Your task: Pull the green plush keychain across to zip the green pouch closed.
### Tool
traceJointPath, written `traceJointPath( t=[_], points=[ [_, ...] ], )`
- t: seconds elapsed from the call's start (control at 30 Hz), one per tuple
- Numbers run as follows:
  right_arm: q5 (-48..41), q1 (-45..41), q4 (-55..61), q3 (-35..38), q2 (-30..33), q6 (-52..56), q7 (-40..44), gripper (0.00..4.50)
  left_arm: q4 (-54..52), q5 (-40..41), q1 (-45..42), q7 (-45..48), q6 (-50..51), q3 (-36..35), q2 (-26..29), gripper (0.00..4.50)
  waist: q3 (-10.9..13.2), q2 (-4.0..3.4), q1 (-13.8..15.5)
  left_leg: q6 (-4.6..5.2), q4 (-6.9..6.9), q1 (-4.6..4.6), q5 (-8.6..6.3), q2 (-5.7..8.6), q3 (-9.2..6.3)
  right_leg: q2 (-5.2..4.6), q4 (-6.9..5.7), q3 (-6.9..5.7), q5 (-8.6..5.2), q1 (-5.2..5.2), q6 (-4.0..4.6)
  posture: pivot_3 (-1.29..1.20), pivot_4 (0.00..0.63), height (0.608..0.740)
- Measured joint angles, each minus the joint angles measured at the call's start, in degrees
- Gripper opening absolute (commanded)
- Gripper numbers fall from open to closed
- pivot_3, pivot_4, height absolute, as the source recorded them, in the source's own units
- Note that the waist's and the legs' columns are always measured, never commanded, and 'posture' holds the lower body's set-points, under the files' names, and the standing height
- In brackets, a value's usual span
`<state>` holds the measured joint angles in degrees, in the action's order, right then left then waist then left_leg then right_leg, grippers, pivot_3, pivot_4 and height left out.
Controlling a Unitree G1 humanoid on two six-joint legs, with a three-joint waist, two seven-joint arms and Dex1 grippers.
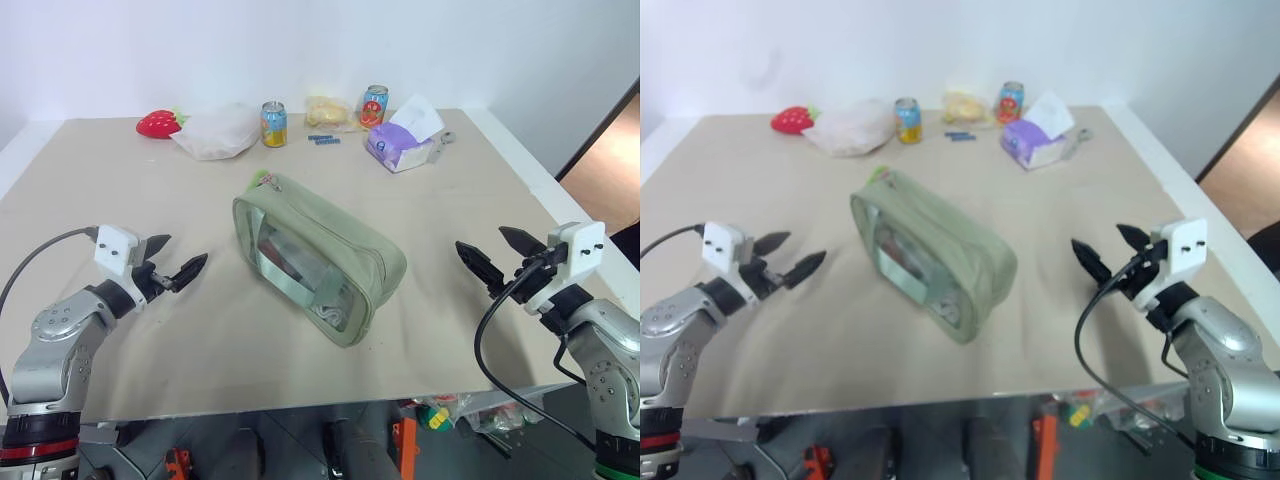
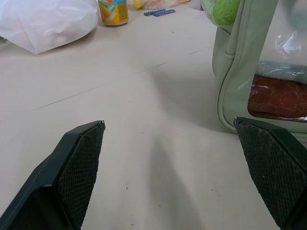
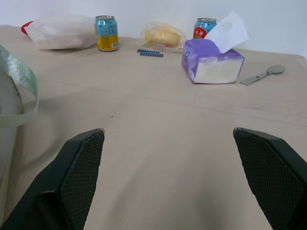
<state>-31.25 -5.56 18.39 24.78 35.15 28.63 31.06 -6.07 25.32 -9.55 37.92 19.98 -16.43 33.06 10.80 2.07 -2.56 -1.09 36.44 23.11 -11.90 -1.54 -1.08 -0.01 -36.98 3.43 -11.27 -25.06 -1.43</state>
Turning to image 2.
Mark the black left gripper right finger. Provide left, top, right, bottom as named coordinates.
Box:
left=234, top=116, right=307, bottom=230

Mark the orange juice drink can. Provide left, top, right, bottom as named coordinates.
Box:
left=97, top=0, right=130, bottom=27

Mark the lime green fuzzy item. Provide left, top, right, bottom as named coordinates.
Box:
left=201, top=0, right=241, bottom=26

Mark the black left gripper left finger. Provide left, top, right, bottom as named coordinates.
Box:
left=0, top=120, right=106, bottom=230

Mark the blue plastic terminal strip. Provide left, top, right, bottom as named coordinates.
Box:
left=143, top=8, right=176, bottom=18

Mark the white plastic bag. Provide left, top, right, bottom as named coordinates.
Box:
left=0, top=0, right=99, bottom=55

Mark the grey green towel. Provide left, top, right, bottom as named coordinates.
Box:
left=255, top=60, right=307, bottom=83

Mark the pale green clear bag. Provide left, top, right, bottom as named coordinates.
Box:
left=201, top=0, right=307, bottom=139

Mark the rust red towel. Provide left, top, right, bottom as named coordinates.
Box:
left=247, top=76, right=307, bottom=118

